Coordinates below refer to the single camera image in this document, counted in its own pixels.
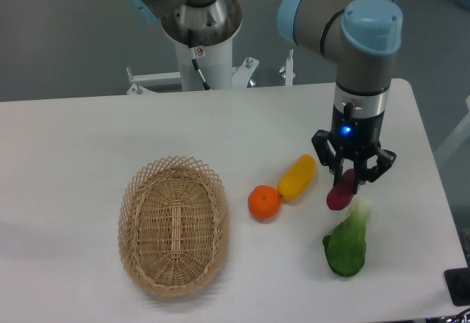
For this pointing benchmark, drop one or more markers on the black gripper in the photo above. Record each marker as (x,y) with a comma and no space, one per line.
(356,125)

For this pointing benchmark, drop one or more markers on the purple sweet potato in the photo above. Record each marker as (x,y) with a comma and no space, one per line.
(340,196)

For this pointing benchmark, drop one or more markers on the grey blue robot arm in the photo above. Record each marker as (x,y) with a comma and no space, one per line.
(362,37)

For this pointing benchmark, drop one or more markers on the oval wicker basket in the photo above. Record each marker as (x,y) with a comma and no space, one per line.
(174,225)

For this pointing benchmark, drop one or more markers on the yellow bell pepper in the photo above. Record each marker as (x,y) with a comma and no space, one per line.
(297,178)

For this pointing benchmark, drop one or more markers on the green bok choy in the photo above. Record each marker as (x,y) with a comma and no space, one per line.
(345,245)

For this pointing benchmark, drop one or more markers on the orange tangerine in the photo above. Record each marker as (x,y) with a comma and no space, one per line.
(264,202)

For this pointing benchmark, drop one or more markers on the black device at table edge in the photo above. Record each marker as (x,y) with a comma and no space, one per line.
(457,282)

